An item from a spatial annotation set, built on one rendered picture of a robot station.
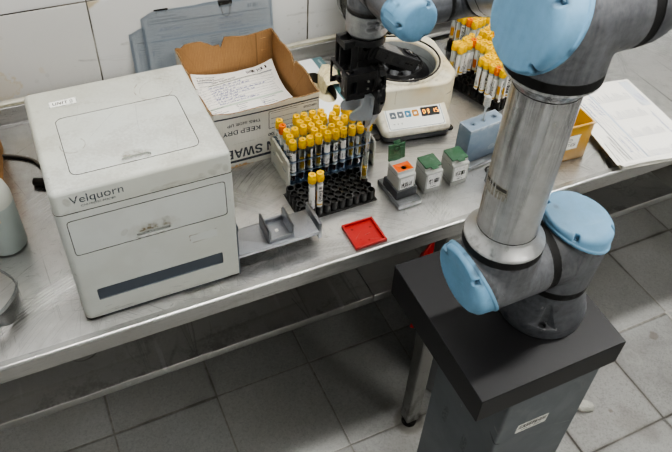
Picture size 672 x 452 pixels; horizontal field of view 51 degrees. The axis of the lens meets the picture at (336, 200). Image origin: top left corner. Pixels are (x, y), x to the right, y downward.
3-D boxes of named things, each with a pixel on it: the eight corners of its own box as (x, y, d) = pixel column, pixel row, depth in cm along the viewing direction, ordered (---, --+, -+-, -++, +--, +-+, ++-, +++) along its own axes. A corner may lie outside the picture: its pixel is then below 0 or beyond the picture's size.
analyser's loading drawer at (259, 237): (219, 268, 131) (217, 249, 127) (209, 244, 135) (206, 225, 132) (321, 237, 138) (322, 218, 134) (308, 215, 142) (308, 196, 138)
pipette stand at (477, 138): (467, 171, 157) (475, 136, 150) (448, 153, 161) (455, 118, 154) (502, 157, 161) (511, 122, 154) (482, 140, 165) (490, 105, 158)
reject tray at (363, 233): (356, 251, 138) (356, 248, 138) (341, 227, 143) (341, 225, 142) (386, 241, 141) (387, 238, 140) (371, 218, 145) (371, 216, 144)
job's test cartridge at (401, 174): (396, 198, 148) (400, 175, 143) (385, 184, 151) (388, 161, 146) (413, 193, 149) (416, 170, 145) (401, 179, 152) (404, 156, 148)
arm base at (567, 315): (601, 315, 121) (622, 280, 114) (537, 354, 115) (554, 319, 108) (540, 255, 130) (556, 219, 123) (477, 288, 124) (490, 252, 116)
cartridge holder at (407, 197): (398, 210, 147) (400, 198, 145) (377, 184, 153) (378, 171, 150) (420, 203, 149) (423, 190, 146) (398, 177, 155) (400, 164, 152)
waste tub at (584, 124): (535, 170, 158) (546, 134, 152) (502, 135, 167) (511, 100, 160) (584, 157, 162) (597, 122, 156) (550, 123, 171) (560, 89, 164)
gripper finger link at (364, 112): (343, 132, 138) (346, 92, 132) (370, 125, 140) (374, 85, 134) (351, 141, 136) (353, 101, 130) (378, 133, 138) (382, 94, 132)
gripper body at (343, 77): (328, 83, 134) (331, 26, 126) (369, 73, 137) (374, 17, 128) (346, 105, 129) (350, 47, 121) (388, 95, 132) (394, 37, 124)
